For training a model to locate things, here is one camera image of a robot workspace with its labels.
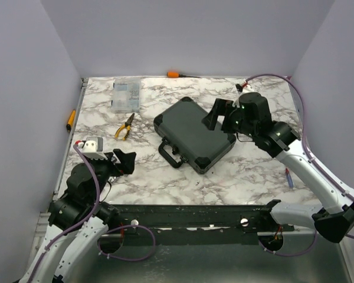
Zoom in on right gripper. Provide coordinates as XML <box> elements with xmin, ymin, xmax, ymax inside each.
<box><xmin>201</xmin><ymin>97</ymin><xmax>257</xmax><ymax>139</ymax></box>

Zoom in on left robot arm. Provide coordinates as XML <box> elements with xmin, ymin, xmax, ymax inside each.
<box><xmin>20</xmin><ymin>149</ymin><xmax>136</xmax><ymax>282</ymax></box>

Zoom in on yellow handled pliers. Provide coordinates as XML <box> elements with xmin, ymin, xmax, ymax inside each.
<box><xmin>114</xmin><ymin>113</ymin><xmax>135</xmax><ymax>141</ymax></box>

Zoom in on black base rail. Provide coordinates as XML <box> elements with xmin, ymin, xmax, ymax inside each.
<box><xmin>94</xmin><ymin>203</ymin><xmax>294</xmax><ymax>246</ymax></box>

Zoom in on blue red pen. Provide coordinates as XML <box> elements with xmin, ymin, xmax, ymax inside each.
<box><xmin>285</xmin><ymin>168</ymin><xmax>294</xmax><ymax>188</ymax></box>

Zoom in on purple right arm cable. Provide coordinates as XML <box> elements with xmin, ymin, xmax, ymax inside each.
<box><xmin>244</xmin><ymin>74</ymin><xmax>354</xmax><ymax>257</ymax></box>

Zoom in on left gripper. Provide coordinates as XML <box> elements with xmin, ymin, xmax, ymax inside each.
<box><xmin>87</xmin><ymin>148</ymin><xmax>136</xmax><ymax>203</ymax></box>

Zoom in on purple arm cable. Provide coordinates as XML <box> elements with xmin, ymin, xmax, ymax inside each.
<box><xmin>244</xmin><ymin>74</ymin><xmax>354</xmax><ymax>257</ymax></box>
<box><xmin>26</xmin><ymin>143</ymin><xmax>156</xmax><ymax>283</ymax></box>

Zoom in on black poker set case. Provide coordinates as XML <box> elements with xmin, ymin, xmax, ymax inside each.
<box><xmin>153</xmin><ymin>97</ymin><xmax>236</xmax><ymax>174</ymax></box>

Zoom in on clear plastic screw box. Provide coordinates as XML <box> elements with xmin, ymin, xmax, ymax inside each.
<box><xmin>111</xmin><ymin>77</ymin><xmax>141</xmax><ymax>113</ymax></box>

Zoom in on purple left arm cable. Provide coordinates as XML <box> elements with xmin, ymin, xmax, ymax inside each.
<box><xmin>26</xmin><ymin>143</ymin><xmax>156</xmax><ymax>283</ymax></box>

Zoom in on orange tool at left edge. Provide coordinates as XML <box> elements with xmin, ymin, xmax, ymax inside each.
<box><xmin>65</xmin><ymin>109</ymin><xmax>76</xmax><ymax>132</ymax></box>

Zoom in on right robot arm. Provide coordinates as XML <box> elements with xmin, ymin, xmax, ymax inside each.
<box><xmin>202</xmin><ymin>92</ymin><xmax>354</xmax><ymax>243</ymax></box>

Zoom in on orange screwdriver at back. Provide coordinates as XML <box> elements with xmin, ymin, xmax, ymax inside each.
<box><xmin>166</xmin><ymin>71</ymin><xmax>199</xmax><ymax>78</ymax></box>

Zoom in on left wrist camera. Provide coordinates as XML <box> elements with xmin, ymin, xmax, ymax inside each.
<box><xmin>75</xmin><ymin>136</ymin><xmax>107</xmax><ymax>160</ymax></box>

